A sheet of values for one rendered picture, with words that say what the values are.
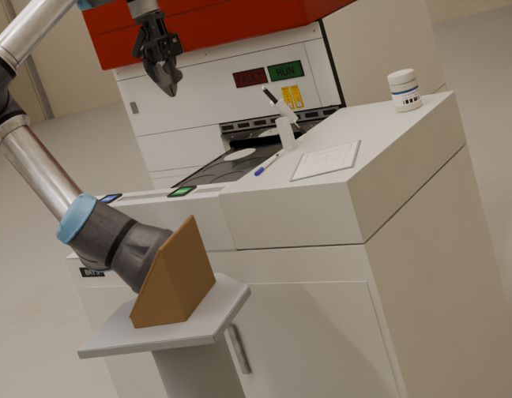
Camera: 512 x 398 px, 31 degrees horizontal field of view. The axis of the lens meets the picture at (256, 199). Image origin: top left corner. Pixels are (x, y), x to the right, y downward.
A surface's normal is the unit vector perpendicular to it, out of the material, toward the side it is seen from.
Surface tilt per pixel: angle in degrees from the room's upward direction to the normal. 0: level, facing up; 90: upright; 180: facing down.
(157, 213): 90
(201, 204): 90
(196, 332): 0
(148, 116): 90
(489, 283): 90
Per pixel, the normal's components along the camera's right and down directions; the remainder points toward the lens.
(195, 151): -0.53, 0.40
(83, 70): -0.32, 0.36
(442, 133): 0.80, -0.07
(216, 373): 0.57, 0.07
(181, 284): 0.91, -0.18
